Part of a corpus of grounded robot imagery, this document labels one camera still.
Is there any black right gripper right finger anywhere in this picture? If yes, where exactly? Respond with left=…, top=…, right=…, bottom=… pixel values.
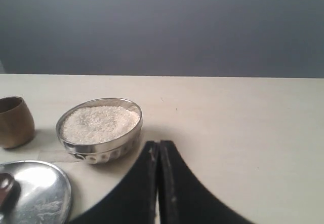
left=158, top=140, right=251, bottom=223

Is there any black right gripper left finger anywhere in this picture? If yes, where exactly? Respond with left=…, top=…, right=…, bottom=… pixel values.
left=70, top=141, right=159, bottom=224

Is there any red-brown wooden spoon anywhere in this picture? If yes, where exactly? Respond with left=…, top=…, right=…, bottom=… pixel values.
left=0, top=173, right=15, bottom=207

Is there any steel bowl of rice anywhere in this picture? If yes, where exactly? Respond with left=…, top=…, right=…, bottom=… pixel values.
left=56, top=98, right=143, bottom=164

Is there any round steel plate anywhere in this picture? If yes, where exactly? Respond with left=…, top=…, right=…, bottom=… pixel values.
left=1, top=160, right=72, bottom=223

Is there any brown wooden cup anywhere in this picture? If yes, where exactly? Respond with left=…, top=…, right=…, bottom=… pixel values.
left=1, top=96, right=35, bottom=149

